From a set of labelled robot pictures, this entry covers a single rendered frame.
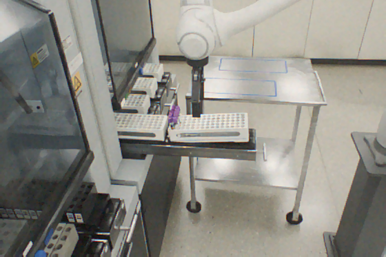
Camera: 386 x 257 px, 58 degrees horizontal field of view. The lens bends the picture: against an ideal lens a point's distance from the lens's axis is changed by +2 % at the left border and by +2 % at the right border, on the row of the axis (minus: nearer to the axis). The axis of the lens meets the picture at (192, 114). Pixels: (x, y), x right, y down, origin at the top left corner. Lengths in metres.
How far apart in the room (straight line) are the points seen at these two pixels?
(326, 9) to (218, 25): 2.72
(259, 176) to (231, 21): 1.17
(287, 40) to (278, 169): 1.89
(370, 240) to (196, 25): 1.31
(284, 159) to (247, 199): 0.35
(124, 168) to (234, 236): 0.90
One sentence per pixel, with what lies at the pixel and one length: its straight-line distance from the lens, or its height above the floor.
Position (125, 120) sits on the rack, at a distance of 1.37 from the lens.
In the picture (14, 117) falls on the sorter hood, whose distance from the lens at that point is 0.74.
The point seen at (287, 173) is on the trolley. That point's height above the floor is 0.28.
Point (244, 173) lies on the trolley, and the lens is 1.96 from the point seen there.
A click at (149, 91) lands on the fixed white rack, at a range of 1.58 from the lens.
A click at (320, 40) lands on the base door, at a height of 0.27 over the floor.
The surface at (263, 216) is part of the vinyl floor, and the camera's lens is 2.14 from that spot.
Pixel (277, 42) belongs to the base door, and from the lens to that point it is 3.64.
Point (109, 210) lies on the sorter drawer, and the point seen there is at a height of 0.82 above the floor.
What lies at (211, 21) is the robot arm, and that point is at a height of 1.33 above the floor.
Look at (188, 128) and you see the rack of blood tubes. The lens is 1.29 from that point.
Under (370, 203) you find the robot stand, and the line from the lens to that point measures 1.66.
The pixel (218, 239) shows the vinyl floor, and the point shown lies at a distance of 2.02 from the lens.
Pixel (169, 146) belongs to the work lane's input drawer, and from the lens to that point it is 1.31.
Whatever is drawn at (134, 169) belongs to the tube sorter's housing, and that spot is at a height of 0.73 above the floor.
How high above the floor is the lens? 1.64
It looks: 34 degrees down
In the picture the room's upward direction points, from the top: 2 degrees counter-clockwise
